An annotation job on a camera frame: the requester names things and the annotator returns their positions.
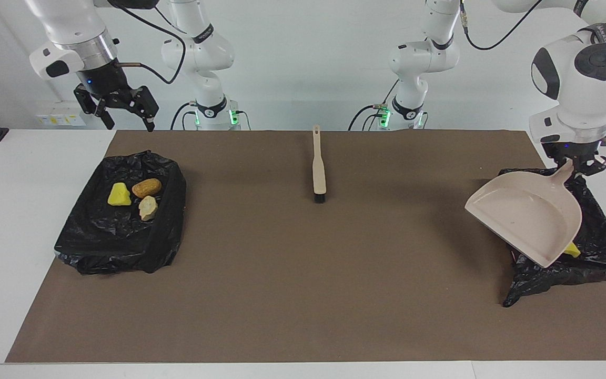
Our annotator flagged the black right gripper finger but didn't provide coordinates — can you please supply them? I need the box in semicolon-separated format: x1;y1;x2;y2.
130;86;159;132
74;84;116;130

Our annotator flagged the beige plastic dustpan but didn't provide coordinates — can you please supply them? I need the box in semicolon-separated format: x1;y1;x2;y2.
464;158;583;268

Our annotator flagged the brown bread bun toy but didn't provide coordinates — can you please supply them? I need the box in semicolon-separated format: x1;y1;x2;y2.
132;178;163;198

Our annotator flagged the green and yellow sponge piece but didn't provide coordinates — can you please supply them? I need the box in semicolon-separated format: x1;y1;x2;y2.
107;182;132;207

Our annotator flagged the orange striped croissant toy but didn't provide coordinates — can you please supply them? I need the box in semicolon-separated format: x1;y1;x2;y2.
138;195;158;222

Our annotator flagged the beige hand brush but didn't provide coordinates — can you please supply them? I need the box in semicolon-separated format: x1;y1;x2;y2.
311;125;328;204

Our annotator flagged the left black garbage bag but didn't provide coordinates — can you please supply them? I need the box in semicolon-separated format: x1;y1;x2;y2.
488;167;606;308

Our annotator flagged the black garbage bag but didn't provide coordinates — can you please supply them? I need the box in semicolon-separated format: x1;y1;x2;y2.
54;150;187;276
488;167;606;308

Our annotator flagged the right black garbage bag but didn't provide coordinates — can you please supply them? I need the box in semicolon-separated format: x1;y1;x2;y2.
54;150;187;276

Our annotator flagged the brown paper table mat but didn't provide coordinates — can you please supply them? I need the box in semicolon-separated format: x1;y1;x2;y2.
5;129;606;364

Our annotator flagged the white wall outlet box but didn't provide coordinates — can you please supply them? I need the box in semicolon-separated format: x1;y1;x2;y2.
36;101;87;127

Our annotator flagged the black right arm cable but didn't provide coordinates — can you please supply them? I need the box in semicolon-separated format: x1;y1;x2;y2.
104;0;187;85

